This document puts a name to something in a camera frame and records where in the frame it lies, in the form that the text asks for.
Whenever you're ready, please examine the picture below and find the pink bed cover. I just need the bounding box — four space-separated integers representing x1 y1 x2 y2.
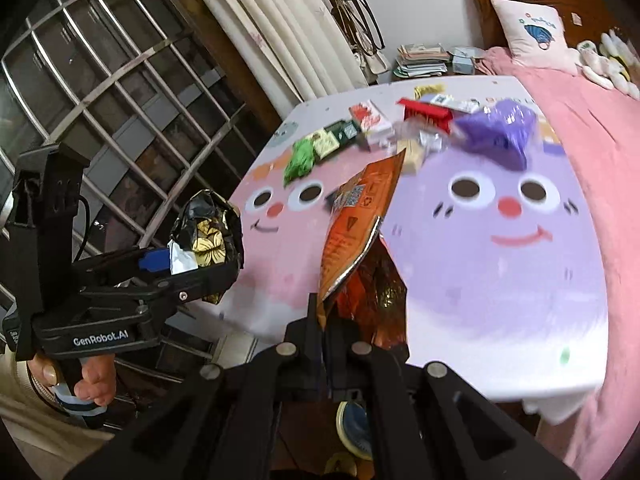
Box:
474 45 640 480

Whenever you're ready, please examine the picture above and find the white purple carton box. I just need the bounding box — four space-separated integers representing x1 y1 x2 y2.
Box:
428 93 482 114

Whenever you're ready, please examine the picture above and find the small green tea box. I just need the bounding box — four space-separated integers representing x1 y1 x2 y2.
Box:
308 128 341 160

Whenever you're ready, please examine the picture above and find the hanging bag with straps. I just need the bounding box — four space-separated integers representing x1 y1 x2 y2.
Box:
332 0 390 82

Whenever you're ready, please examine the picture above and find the yellow wrapper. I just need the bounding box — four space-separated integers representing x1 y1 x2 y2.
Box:
413 84 446 101

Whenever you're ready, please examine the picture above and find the cartoon monster tablecloth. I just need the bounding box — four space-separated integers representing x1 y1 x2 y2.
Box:
172 84 608 424

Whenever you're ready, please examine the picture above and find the person left hand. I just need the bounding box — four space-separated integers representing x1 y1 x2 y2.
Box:
27 353 116 406

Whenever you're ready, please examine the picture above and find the small tan box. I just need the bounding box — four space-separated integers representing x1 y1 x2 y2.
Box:
396 139 425 174

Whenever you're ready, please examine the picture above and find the metal window grille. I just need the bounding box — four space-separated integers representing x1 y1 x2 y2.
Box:
1 0 265 256

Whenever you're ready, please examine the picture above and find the pink white cushion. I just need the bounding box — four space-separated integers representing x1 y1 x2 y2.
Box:
491 0 577 76

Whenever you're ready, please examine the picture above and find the wooden headboard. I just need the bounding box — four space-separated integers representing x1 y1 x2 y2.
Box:
466 0 632 53

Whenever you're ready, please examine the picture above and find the orange gold foil bag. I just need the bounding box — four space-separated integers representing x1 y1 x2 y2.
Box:
317 152 409 362

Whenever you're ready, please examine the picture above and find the red cardboard box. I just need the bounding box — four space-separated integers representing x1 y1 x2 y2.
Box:
397 98 454 134

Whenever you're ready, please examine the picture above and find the purple plastic bag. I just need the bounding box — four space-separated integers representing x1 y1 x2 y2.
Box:
450 99 538 171

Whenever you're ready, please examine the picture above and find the stack of books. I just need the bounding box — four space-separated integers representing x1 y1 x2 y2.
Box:
393 44 451 79

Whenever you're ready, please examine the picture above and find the white plush toy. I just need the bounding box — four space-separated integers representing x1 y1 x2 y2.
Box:
576 29 639 101

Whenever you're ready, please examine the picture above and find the red white carton box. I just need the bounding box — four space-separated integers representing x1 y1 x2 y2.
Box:
349 100 395 151

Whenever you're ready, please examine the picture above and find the cream curtain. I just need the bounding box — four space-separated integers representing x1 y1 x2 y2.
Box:
203 0 368 118

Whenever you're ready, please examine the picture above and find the silver foil wrapper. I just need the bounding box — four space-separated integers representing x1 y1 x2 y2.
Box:
167 188 244 304

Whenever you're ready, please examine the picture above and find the green wrapper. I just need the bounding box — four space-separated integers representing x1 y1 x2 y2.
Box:
283 138 314 188

